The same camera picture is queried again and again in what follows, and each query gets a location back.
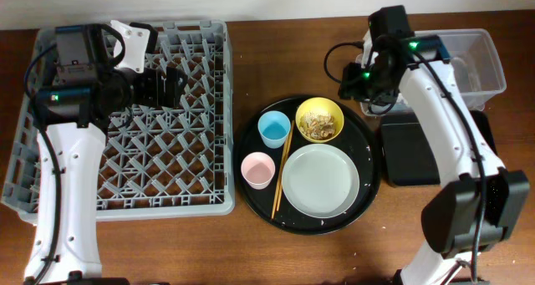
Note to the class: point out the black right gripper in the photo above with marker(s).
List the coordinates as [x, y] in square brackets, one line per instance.
[352, 83]

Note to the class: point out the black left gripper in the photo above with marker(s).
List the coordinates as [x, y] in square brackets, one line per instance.
[172, 89]

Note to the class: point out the yellow bowl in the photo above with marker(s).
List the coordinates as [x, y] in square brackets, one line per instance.
[321, 106]

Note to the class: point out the food scraps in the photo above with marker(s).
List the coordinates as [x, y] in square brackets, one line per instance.
[316, 126]

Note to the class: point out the blue plastic cup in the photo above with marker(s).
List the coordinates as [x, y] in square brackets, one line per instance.
[274, 127]

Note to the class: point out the pink plastic cup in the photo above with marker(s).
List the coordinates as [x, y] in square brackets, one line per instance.
[258, 169]

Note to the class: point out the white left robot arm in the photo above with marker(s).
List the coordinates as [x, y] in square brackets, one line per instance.
[92, 71]

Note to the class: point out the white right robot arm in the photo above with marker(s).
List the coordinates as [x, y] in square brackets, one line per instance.
[480, 200]

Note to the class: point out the wooden chopstick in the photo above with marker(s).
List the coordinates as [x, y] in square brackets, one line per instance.
[281, 176]
[284, 164]

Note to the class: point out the black rectangular bin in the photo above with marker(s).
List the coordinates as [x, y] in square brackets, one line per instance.
[407, 151]

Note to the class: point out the grey round plate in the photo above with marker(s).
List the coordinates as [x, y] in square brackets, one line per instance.
[320, 181]

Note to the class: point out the clear plastic bin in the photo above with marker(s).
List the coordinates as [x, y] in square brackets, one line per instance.
[477, 68]

